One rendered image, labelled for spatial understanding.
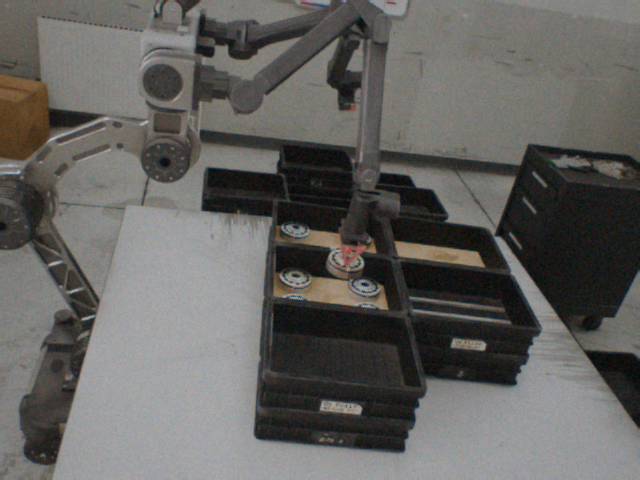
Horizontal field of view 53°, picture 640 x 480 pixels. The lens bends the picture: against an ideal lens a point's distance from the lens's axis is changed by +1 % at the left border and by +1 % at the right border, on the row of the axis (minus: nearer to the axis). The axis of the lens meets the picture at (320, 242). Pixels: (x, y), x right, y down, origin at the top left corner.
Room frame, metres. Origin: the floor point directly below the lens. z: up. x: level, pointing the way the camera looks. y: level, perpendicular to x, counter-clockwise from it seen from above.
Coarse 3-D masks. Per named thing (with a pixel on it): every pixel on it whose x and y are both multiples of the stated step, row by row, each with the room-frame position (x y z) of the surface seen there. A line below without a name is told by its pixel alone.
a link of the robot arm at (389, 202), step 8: (368, 176) 1.51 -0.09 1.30; (368, 184) 1.50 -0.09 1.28; (376, 192) 1.55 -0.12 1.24; (384, 192) 1.52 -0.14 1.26; (384, 200) 1.51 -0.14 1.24; (392, 200) 1.52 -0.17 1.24; (384, 208) 1.50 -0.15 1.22; (392, 208) 1.50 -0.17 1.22; (384, 216) 1.50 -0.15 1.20; (392, 216) 1.50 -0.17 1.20
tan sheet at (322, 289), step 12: (276, 276) 1.66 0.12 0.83; (312, 276) 1.70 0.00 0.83; (276, 288) 1.60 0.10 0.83; (312, 288) 1.64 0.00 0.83; (324, 288) 1.65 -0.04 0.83; (336, 288) 1.66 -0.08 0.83; (312, 300) 1.57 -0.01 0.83; (324, 300) 1.59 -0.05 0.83; (336, 300) 1.60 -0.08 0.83; (348, 300) 1.61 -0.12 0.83; (384, 300) 1.65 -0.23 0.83
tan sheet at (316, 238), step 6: (276, 228) 1.96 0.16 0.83; (276, 234) 1.92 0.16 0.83; (312, 234) 1.97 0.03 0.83; (318, 234) 1.98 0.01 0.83; (324, 234) 1.99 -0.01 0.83; (330, 234) 2.00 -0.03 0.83; (336, 234) 2.01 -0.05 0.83; (282, 240) 1.89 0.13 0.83; (312, 240) 1.93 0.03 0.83; (318, 240) 1.94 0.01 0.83; (324, 240) 1.95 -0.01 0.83; (330, 240) 1.95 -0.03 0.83; (336, 240) 1.96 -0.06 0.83; (372, 240) 2.01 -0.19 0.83; (336, 246) 1.92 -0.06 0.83; (372, 246) 1.97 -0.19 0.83; (372, 252) 1.93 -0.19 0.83
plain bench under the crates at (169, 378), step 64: (128, 256) 1.79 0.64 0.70; (192, 256) 1.87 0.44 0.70; (256, 256) 1.96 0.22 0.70; (512, 256) 2.35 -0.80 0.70; (128, 320) 1.47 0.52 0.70; (192, 320) 1.53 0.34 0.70; (256, 320) 1.59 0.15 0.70; (128, 384) 1.22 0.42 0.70; (192, 384) 1.26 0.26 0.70; (256, 384) 1.31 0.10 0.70; (448, 384) 1.47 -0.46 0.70; (576, 384) 1.59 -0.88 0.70; (64, 448) 0.98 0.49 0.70; (128, 448) 1.02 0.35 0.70; (192, 448) 1.05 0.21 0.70; (256, 448) 1.09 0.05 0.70; (320, 448) 1.13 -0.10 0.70; (448, 448) 1.22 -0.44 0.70; (512, 448) 1.27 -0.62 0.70; (576, 448) 1.32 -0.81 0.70
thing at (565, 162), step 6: (564, 156) 3.18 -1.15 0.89; (576, 156) 3.22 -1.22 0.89; (552, 162) 3.09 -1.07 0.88; (558, 162) 3.09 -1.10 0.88; (564, 162) 3.10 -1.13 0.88; (570, 162) 3.11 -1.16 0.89; (576, 162) 3.12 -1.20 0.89; (582, 162) 3.14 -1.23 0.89; (570, 168) 3.07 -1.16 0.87; (576, 168) 3.07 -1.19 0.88; (582, 168) 3.07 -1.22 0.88; (588, 168) 3.10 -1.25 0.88; (594, 168) 3.11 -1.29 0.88
